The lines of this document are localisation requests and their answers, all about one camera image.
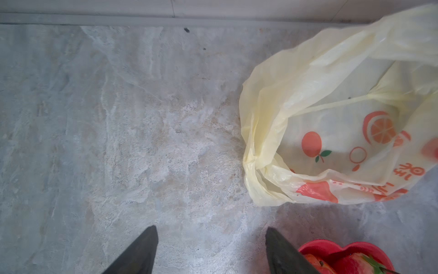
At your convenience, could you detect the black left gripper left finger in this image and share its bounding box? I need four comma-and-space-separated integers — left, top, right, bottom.
102, 226, 159, 274

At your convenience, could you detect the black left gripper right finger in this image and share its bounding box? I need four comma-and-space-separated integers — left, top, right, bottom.
265, 227, 319, 274

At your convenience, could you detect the red flower-shaped plastic plate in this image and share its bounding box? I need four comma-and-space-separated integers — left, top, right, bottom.
298, 240, 396, 271

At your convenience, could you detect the cream plastic fruit-print bag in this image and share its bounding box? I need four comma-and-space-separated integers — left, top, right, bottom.
239, 3, 438, 206

